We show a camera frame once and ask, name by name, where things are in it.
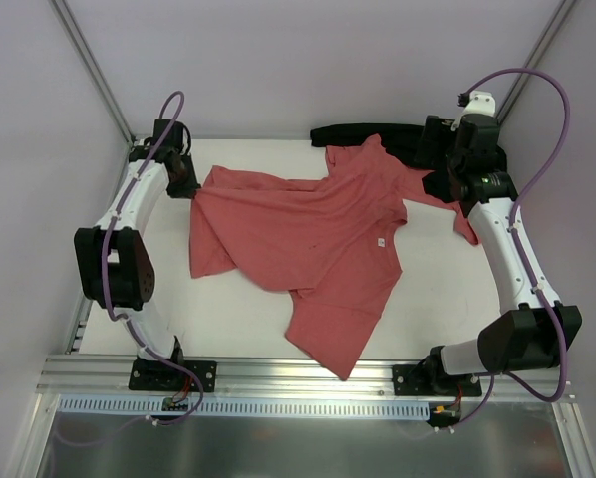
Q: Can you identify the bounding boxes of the aluminium frame post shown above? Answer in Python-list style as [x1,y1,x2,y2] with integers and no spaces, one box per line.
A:
[49,0,136,145]
[495,0,579,124]

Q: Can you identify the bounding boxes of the white slotted cable duct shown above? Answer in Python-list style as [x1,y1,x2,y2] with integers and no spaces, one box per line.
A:
[57,394,431,421]

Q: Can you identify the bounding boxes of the left aluminium frame post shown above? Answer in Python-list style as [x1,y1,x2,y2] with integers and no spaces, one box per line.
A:
[49,0,136,145]

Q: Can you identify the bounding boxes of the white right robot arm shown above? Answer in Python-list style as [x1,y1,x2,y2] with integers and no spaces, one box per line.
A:
[410,114,582,402]

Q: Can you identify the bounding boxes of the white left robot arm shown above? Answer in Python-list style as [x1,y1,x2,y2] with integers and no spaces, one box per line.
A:
[74,118,200,389]

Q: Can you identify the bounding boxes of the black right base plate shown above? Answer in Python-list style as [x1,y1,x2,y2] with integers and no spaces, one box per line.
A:
[391,363,482,397]

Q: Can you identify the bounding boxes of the pink t-shirt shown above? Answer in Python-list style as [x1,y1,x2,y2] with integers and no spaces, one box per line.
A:
[189,136,407,380]
[399,165,479,246]

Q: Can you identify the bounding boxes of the black t-shirt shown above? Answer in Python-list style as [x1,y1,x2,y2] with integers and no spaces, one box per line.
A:
[310,123,518,214]

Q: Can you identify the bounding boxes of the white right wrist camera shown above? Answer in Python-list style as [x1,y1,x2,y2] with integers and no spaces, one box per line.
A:
[453,90,496,128]

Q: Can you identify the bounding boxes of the left side aluminium rail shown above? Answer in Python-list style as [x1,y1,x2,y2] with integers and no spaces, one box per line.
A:
[62,141,135,356]

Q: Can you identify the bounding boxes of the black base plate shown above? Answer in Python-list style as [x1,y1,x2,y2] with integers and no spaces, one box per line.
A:
[128,358,217,393]
[391,363,482,397]

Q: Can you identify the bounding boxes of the right side aluminium rail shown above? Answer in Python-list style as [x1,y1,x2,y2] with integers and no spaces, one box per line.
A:
[523,329,549,365]

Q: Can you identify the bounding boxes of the right aluminium frame post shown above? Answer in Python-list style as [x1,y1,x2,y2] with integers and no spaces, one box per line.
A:
[495,0,579,124]

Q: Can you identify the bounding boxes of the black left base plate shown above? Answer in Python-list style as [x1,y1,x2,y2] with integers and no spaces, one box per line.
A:
[128,358,217,393]

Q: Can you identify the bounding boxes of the aluminium rail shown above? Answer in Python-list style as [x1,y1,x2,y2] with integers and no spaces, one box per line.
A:
[62,141,135,356]
[523,329,549,365]
[36,354,576,400]

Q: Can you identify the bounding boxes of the aluminium front rail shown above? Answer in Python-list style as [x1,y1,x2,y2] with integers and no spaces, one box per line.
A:
[36,354,576,400]

